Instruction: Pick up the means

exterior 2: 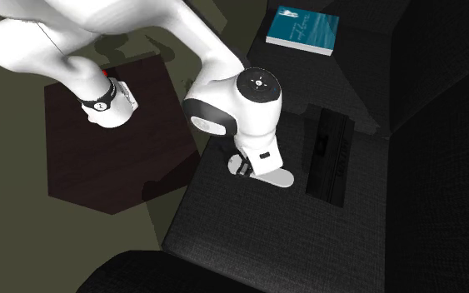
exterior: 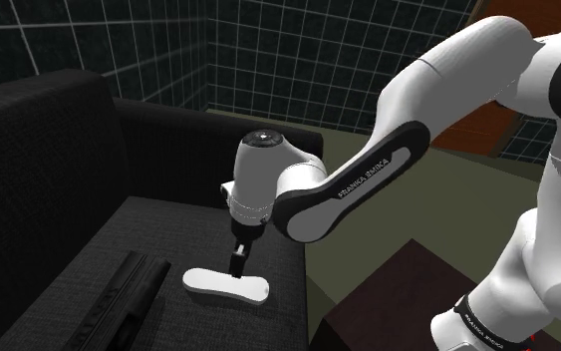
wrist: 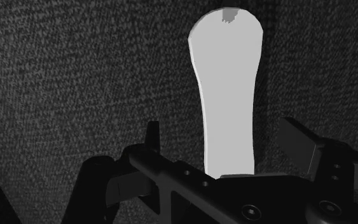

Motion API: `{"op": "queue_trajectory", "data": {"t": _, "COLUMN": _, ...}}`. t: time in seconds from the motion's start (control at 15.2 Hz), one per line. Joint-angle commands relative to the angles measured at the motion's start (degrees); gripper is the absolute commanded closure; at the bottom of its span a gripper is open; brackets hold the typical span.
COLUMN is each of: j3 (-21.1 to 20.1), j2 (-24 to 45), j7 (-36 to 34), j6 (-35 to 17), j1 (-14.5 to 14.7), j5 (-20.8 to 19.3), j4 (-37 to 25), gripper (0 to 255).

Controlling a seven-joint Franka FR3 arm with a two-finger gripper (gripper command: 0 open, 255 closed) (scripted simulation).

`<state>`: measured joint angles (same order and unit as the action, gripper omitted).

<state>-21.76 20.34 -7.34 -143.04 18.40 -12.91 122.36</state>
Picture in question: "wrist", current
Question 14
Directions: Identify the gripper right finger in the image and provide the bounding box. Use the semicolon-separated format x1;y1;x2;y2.
276;116;358;224

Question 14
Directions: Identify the white flat paddle-shaped object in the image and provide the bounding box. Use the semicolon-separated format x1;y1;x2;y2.
187;6;264;180

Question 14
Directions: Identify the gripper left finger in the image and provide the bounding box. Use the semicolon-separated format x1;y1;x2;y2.
61;120;239;224

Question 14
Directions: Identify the dark grey fabric sofa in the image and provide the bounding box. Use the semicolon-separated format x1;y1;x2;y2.
0;0;358;224

